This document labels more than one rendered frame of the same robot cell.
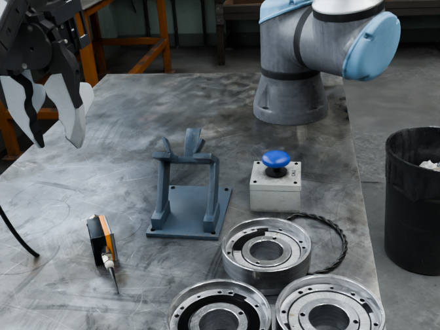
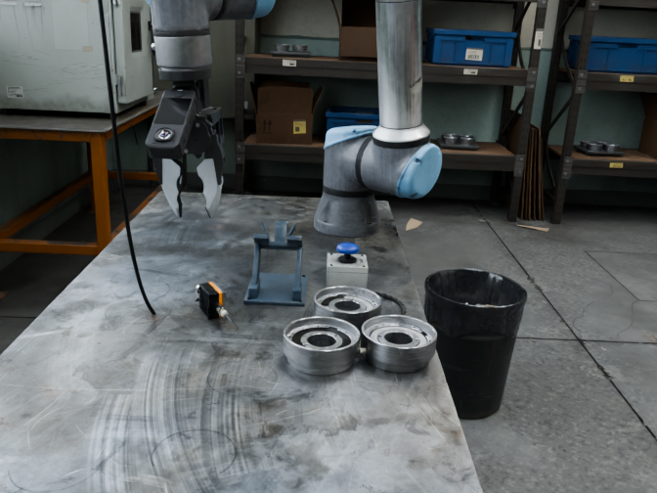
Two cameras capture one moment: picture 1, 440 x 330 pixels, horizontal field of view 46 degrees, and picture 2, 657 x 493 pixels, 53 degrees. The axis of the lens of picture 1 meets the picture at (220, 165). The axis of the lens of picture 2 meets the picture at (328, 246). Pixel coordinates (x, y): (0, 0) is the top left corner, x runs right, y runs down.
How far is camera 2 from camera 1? 0.46 m
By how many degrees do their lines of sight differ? 14
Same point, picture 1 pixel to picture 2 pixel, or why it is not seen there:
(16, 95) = (171, 173)
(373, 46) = (421, 169)
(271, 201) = (343, 282)
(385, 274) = not seen: hidden behind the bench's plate
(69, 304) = (196, 339)
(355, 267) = not seen: hidden behind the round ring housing
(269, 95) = (330, 210)
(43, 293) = (170, 334)
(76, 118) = (217, 193)
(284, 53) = (346, 173)
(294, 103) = (352, 218)
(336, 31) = (392, 155)
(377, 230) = not seen: hidden behind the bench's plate
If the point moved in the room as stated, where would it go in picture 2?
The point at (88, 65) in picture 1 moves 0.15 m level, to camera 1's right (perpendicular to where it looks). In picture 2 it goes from (101, 193) to (138, 193)
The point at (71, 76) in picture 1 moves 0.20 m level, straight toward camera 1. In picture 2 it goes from (220, 160) to (273, 196)
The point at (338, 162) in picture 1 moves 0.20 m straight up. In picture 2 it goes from (392, 262) to (401, 162)
